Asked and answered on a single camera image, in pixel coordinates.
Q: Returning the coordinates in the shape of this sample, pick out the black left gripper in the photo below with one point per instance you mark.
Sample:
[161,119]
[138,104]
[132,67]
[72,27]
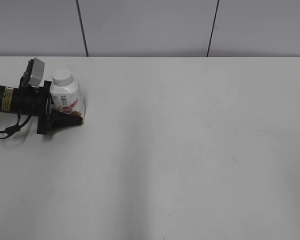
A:
[33,102]

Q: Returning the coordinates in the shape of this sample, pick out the white ribbed bottle cap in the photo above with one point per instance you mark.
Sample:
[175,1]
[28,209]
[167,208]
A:
[62,77]

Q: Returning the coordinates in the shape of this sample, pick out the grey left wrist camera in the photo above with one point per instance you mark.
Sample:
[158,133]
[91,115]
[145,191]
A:
[34,73]

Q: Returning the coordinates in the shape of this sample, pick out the white yogurt drink bottle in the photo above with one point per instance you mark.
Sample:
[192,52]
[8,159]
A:
[68,99]

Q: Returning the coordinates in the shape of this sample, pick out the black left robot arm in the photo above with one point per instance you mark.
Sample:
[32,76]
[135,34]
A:
[6,99]

